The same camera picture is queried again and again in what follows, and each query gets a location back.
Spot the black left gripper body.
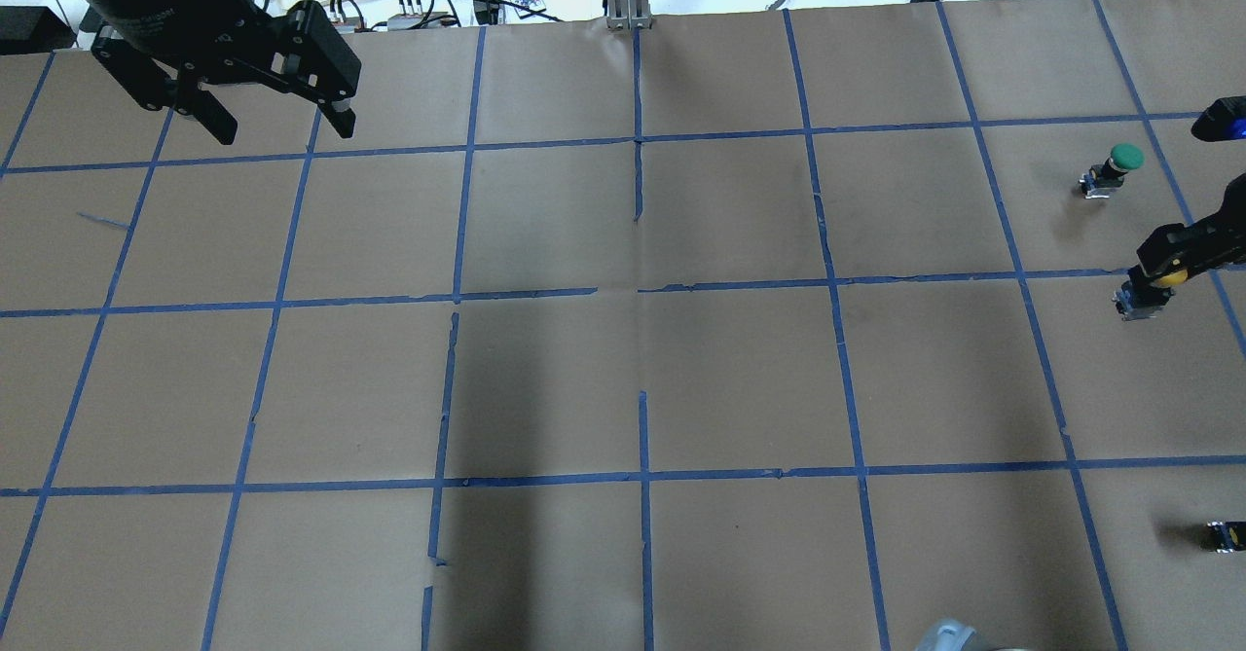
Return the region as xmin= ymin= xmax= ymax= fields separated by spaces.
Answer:
xmin=91 ymin=2 xmax=363 ymax=113

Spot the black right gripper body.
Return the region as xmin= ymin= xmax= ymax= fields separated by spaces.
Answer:
xmin=1202 ymin=173 xmax=1245 ymax=267

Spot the yellow push button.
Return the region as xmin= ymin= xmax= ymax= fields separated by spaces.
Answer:
xmin=1113 ymin=264 xmax=1190 ymax=321

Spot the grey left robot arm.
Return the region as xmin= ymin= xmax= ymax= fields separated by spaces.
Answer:
xmin=86 ymin=0 xmax=363 ymax=145

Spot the green push button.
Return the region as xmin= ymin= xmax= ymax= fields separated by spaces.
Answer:
xmin=1079 ymin=143 xmax=1148 ymax=201

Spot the small black contact block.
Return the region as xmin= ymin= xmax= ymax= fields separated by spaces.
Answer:
xmin=1202 ymin=520 xmax=1246 ymax=554

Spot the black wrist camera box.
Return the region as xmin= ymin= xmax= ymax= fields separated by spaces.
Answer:
xmin=1190 ymin=95 xmax=1246 ymax=143

